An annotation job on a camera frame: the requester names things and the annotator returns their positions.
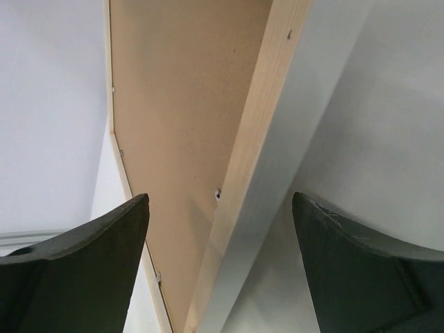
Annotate white wooden picture frame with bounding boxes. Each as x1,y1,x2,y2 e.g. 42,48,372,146
104,1,372,332

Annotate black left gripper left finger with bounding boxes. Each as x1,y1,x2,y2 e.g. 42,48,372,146
1,194,149,332

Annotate left aluminium corner post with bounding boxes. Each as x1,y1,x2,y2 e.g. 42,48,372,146
1,230,64,248

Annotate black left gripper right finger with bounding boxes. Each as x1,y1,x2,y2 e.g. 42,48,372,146
292,192,443,332

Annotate brown cardboard backing board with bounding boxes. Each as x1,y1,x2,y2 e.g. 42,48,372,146
110,1,271,332

